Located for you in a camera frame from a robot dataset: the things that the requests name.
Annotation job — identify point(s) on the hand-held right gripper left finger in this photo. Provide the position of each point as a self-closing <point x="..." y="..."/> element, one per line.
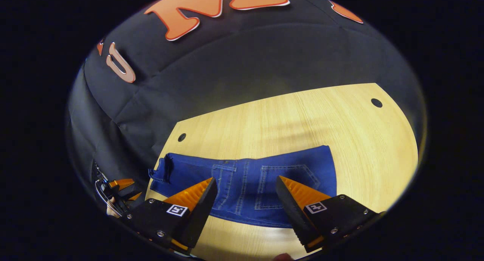
<point x="196" y="215"/>

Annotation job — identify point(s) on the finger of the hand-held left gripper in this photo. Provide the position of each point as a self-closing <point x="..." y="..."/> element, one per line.
<point x="121" y="184"/>
<point x="134" y="196"/>

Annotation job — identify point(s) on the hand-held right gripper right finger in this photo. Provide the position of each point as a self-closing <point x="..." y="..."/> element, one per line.
<point x="293" y="215"/>

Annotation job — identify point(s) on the blue denim jeans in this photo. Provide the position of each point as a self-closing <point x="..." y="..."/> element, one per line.
<point x="249" y="181"/>

